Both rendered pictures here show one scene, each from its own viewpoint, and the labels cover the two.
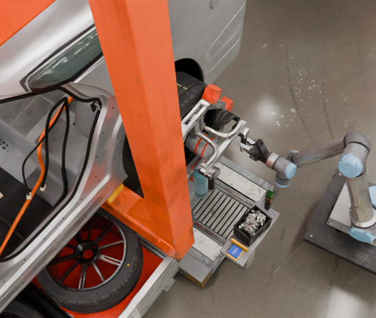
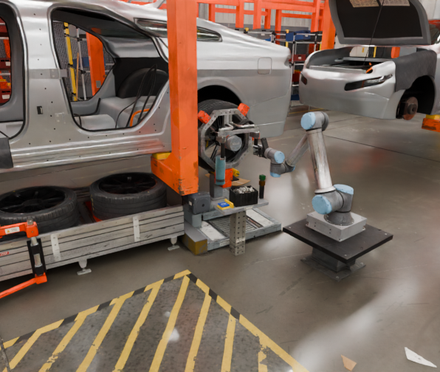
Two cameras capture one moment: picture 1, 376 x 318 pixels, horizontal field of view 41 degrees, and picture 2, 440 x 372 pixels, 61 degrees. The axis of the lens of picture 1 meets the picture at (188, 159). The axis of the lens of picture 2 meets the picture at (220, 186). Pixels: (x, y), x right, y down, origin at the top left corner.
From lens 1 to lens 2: 2.51 m
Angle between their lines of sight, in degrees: 40
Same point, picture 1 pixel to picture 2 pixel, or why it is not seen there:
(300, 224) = (291, 248)
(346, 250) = (314, 238)
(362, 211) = (320, 173)
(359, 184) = (315, 139)
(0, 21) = not seen: outside the picture
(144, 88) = not seen: outside the picture
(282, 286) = (258, 270)
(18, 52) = (139, 10)
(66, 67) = (159, 28)
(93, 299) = (114, 196)
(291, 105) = not seen: hidden behind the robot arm
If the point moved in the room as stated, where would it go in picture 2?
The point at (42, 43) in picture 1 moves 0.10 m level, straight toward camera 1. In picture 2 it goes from (153, 14) to (151, 13)
